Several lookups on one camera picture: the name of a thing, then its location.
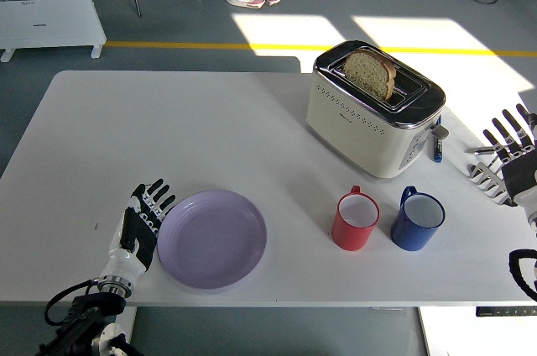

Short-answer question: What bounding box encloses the silver metal toast rack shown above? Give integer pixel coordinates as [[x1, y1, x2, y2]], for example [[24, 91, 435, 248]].
[[467, 161, 519, 207]]

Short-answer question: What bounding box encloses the white table leg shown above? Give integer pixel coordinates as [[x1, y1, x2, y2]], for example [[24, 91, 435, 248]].
[[417, 307, 433, 356], [115, 306, 138, 356]]

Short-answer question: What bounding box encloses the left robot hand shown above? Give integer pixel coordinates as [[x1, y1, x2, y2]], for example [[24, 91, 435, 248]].
[[99, 178, 177, 284]]

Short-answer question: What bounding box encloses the blue marker pen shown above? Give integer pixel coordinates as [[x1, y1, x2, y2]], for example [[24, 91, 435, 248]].
[[431, 118, 445, 163]]

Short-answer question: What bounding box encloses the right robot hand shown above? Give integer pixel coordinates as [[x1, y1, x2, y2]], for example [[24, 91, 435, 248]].
[[482, 102, 537, 217]]

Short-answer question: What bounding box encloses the black table control panel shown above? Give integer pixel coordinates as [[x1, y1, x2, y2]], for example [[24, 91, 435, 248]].
[[476, 306, 537, 317]]

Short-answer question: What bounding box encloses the purple plate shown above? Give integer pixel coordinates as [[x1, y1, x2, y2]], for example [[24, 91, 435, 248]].
[[156, 190, 269, 290]]

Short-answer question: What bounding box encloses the blue enamel mug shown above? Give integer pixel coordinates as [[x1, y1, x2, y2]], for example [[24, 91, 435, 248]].
[[390, 186, 446, 252]]

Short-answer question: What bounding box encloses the white panel heater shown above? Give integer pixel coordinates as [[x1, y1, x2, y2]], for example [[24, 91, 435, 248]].
[[0, 0, 107, 63]]

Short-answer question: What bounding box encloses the red enamel mug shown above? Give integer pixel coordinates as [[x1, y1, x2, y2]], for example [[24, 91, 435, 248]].
[[331, 185, 381, 252]]

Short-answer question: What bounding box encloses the cream and chrome toaster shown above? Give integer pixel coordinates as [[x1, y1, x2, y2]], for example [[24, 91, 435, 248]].
[[305, 39, 450, 181]]

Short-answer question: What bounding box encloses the brown bread slice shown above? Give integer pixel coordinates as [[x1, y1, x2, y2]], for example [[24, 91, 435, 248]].
[[343, 50, 398, 101]]

